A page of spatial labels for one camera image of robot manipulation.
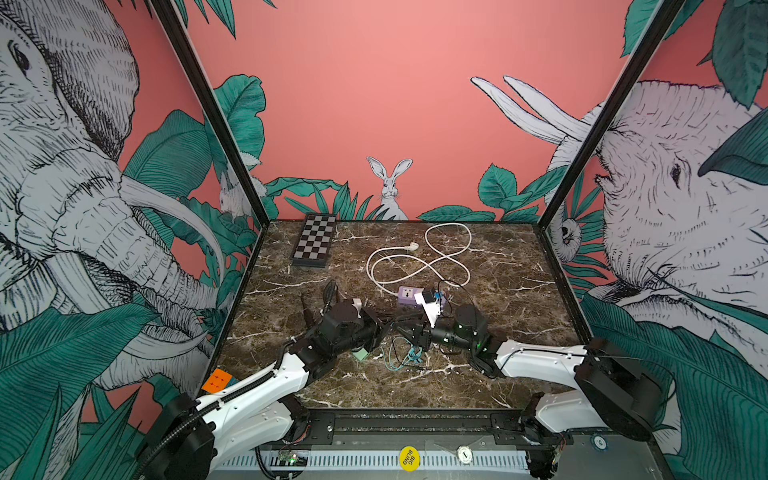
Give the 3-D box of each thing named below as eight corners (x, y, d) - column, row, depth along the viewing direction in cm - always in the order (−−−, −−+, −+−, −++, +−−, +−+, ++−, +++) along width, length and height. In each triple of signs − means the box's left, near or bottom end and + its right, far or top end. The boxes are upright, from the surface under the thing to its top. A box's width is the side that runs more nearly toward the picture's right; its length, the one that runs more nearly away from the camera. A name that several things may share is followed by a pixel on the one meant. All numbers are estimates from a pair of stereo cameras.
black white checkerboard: (294, 268, 108) (291, 261, 105) (307, 220, 124) (305, 213, 121) (327, 268, 108) (325, 261, 105) (335, 220, 124) (334, 213, 121)
